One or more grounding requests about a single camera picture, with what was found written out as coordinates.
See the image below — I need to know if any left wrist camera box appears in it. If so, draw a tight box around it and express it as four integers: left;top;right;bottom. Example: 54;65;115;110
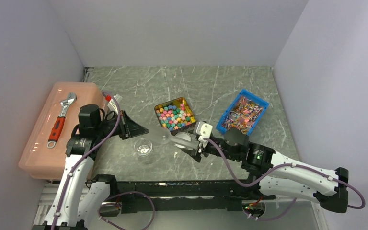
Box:
103;92;123;114

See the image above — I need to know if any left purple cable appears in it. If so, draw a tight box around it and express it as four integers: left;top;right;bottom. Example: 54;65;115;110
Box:
49;91;156;230

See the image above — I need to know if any tin of star candies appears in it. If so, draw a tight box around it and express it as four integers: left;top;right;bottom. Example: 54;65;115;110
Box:
154;97;197;135

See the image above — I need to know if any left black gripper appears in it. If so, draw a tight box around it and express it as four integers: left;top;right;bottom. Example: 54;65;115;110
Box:
95;110;149;140

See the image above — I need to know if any round white jar lid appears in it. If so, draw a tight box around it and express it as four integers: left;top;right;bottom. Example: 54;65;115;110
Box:
174;132;192;149

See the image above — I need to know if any orange translucent storage box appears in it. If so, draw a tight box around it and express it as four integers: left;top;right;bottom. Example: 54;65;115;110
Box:
18;82;106;181

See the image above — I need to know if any red handled adjustable wrench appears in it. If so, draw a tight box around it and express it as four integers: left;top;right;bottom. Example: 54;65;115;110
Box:
47;92;77;149

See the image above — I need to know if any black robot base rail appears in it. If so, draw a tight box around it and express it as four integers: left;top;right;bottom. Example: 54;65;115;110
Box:
85;172;276;214

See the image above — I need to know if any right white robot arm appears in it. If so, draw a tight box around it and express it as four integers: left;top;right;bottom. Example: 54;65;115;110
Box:
191;124;349;213

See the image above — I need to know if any blue bin of lollipops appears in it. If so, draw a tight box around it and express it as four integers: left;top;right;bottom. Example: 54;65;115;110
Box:
216;89;270;136

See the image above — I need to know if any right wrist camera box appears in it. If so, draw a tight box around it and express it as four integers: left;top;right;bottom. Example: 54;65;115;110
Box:
193;121;213;142

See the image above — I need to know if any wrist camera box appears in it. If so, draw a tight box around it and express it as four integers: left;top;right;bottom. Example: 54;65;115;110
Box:
193;121;213;142
103;92;123;114

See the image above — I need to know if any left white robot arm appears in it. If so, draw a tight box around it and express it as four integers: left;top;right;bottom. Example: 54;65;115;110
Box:
32;104;149;230

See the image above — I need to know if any small clear glass jar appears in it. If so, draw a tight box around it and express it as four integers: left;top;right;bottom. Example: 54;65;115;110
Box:
134;138;153;157

